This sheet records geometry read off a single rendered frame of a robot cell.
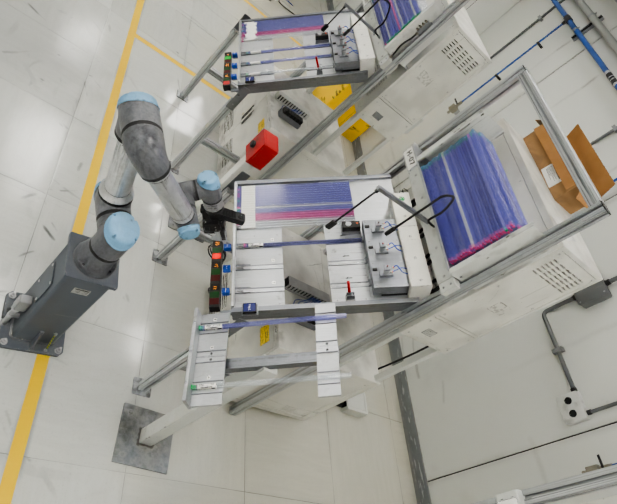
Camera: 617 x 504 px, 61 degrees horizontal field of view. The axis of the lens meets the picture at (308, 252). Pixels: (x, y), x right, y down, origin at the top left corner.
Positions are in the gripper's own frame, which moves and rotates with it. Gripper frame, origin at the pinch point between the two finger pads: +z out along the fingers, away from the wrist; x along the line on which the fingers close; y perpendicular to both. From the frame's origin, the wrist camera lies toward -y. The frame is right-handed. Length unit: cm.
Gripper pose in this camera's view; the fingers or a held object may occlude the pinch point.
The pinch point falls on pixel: (226, 240)
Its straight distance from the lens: 214.3
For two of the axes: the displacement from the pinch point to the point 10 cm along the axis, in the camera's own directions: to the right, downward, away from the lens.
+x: 0.6, 7.8, -6.2
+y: -10.0, 0.5, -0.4
